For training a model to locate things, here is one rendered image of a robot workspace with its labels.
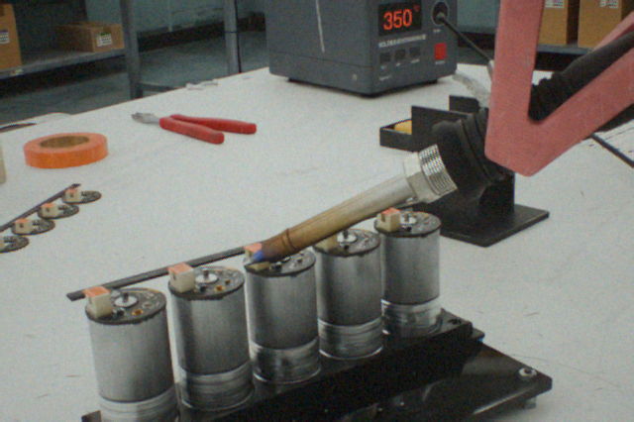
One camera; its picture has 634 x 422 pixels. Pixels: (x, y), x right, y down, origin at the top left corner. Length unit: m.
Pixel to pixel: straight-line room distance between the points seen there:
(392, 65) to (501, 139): 0.60
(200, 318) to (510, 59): 0.13
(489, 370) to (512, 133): 0.12
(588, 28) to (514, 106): 4.55
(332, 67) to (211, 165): 0.24
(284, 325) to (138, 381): 0.05
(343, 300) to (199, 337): 0.06
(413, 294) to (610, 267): 0.15
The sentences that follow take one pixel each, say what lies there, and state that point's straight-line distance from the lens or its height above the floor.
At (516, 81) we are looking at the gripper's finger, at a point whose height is 0.88.
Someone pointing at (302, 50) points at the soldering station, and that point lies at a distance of 0.91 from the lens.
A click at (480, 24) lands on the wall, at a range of 5.60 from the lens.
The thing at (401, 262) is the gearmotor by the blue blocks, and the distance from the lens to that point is 0.35.
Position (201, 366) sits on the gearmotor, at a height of 0.79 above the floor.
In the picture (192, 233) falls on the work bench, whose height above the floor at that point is 0.75.
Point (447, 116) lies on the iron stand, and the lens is 0.51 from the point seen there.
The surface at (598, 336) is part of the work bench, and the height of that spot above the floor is 0.75.
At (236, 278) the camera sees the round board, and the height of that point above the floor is 0.81.
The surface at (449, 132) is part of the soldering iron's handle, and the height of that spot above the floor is 0.87.
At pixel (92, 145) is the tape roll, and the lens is 0.71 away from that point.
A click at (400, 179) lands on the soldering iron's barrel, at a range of 0.28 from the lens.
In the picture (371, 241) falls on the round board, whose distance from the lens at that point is 0.34.
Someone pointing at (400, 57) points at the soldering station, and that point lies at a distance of 0.86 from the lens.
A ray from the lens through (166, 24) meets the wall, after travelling 6.20.
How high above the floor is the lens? 0.93
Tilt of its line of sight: 20 degrees down
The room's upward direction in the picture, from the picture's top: 2 degrees counter-clockwise
